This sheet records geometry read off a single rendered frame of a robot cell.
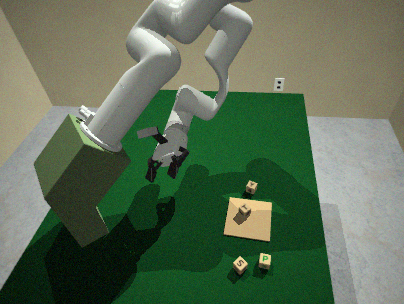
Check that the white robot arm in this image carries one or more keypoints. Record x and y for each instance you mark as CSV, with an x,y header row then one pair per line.
x,y
160,60

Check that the beige flat mat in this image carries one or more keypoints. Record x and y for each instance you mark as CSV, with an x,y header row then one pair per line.
x,y
256,226

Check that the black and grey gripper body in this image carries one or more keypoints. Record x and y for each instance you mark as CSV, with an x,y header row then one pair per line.
x,y
165,151

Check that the beige letter block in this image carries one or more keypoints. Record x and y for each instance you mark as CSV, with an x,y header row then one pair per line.
x,y
245,210
251,187
240,265
264,261

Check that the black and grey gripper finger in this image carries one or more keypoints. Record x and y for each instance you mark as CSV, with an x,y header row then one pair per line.
x,y
151,173
174,166

